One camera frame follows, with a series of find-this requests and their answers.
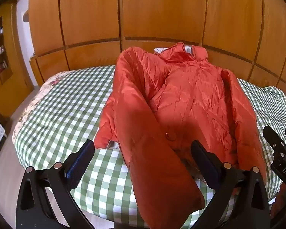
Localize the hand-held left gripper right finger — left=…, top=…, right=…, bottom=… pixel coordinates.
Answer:
left=191, top=140, right=270, bottom=229

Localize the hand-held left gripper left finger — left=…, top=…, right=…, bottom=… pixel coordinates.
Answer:
left=15, top=139, right=96, bottom=229

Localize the orange puffer jacket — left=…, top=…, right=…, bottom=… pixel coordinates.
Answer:
left=95, top=42, right=267, bottom=229

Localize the green checked blanket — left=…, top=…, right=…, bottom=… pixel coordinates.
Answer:
left=14, top=65, right=286, bottom=229

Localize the wooden shelf cabinet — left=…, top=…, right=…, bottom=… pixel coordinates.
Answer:
left=0, top=2, right=35, bottom=120

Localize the white pillow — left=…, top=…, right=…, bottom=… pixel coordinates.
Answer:
left=154, top=45, right=193, bottom=55

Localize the wooden wardrobe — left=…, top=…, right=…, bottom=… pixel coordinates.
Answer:
left=27, top=0, right=286, bottom=96

